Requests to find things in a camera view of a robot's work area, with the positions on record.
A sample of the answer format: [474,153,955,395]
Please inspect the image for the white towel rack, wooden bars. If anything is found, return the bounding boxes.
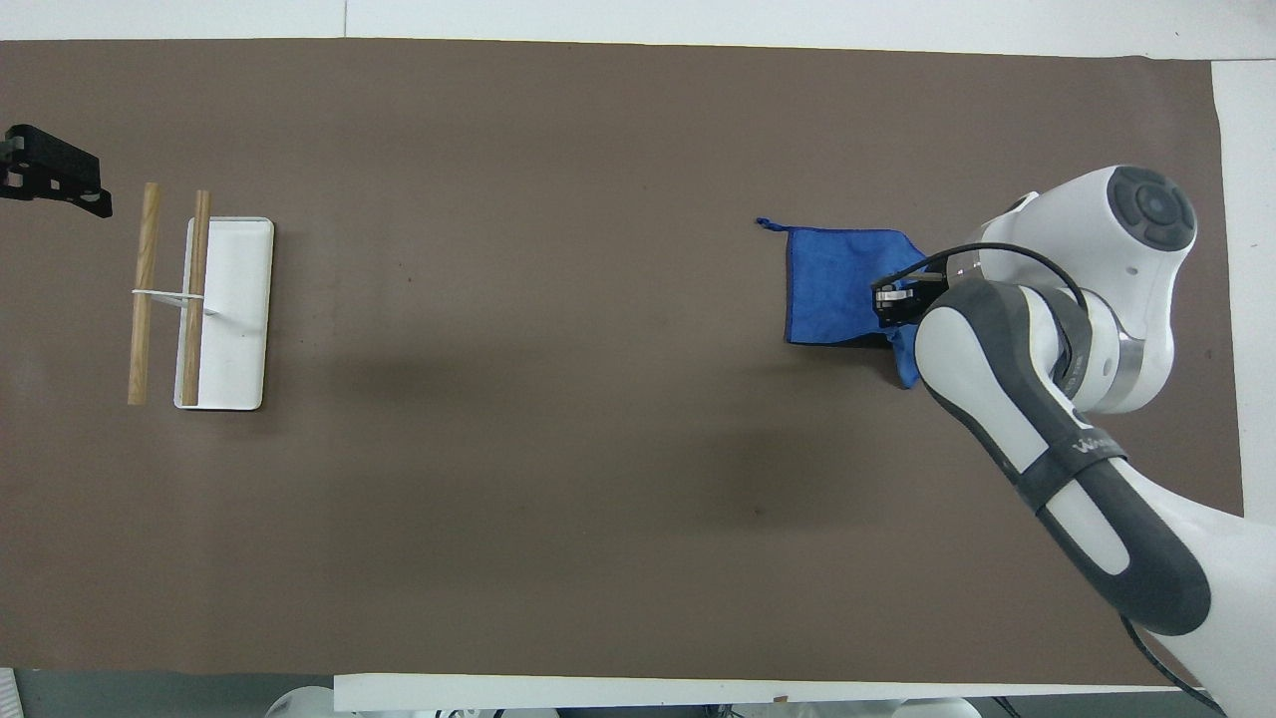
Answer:
[132,216,275,411]

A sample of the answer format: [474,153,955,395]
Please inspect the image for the black stand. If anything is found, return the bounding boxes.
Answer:
[0,125,114,219]

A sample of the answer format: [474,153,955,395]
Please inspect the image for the blue towel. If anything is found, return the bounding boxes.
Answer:
[755,217,934,390]

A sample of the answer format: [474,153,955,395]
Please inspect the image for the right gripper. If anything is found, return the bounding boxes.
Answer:
[872,269,948,329]

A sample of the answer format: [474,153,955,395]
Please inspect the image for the wooden rack rod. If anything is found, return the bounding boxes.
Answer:
[179,189,212,407]
[128,182,161,406]

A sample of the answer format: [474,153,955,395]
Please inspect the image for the black cable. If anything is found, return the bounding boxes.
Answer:
[873,242,1090,385]

